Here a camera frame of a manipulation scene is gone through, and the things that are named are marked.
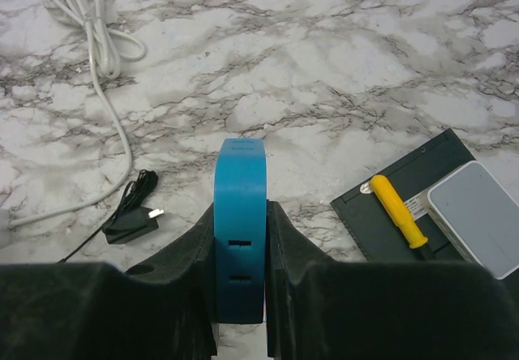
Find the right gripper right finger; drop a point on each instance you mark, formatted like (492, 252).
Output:
(320, 308)

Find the black flat pad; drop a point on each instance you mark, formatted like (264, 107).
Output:
(384, 214)

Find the black charger with cable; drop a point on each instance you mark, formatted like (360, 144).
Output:
(131, 219)

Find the yellow marker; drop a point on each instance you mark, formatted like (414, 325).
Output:
(401, 216)

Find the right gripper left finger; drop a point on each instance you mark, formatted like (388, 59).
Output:
(161, 308)

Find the blue charger plug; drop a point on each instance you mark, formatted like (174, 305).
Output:
(240, 228)

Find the grey rectangular block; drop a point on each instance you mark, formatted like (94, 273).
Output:
(478, 216)

